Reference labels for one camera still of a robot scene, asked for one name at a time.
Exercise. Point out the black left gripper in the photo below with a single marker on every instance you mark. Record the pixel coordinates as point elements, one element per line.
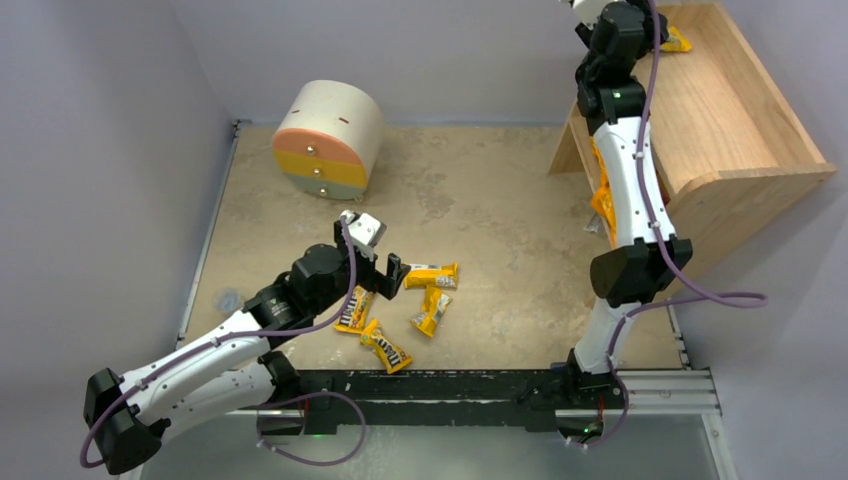
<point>370,266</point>

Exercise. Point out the yellow candy pack horizontal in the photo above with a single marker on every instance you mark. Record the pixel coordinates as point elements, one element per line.
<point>428,275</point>

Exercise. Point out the large orange candy bag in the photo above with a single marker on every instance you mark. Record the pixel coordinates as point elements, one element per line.
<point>602,175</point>
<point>602,203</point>

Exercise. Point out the yellow candy pack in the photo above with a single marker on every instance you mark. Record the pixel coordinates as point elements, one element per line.
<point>433,308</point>
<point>675,42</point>

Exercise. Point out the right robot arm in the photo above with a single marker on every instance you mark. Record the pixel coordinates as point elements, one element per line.
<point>646,250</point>

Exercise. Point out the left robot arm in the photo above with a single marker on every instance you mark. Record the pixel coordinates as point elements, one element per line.
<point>131,415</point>

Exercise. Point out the wooden shelf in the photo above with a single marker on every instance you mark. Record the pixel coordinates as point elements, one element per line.
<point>730,151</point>

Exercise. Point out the yellow M&M pack left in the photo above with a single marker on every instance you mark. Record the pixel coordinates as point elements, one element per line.
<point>354,316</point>

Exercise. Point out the yellow m&m pack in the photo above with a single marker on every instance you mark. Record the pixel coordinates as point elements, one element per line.
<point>354,316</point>
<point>392,357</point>

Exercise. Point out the yellow M&M pack front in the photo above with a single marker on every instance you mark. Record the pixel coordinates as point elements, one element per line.
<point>392,357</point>

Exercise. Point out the round pastel drawer cabinet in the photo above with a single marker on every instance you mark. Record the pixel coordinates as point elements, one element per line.
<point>328,143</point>

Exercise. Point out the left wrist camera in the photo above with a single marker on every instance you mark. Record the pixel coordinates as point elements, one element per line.
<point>364,230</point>

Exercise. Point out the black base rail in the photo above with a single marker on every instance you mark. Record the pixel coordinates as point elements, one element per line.
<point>557,399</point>

